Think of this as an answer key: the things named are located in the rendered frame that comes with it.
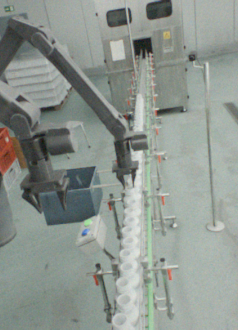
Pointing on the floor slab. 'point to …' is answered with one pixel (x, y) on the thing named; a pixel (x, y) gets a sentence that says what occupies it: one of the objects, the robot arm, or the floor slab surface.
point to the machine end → (168, 60)
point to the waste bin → (2, 214)
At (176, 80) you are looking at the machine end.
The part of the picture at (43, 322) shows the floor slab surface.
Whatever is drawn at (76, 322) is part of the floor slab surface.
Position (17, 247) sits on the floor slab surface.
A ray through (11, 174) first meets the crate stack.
